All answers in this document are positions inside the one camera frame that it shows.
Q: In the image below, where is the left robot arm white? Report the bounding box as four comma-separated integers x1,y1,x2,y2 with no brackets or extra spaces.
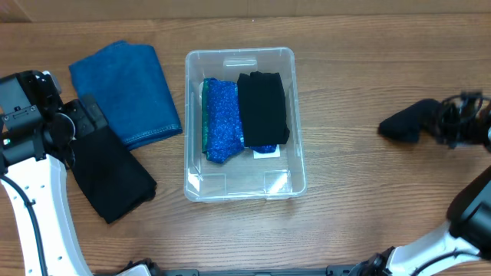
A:
1,71,107,275

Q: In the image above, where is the clear plastic storage bin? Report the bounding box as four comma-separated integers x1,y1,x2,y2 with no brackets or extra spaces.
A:
184,47,308,202

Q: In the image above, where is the sparkly blue green garment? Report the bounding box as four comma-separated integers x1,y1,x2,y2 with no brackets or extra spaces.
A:
201,77,266,163

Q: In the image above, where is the white label in bin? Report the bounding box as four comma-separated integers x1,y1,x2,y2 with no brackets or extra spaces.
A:
253,145,280,159

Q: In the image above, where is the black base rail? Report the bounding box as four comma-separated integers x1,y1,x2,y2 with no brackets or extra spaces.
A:
114,258,369,276

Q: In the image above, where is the black cloth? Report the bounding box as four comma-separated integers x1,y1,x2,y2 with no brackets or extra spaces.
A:
377,99,441,143
237,71,290,147
71,126,157,224

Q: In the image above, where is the folded blue towel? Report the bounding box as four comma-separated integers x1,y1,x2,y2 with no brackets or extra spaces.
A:
69,41,183,150

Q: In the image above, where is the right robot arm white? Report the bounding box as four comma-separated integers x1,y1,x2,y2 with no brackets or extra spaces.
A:
350,90,490,276

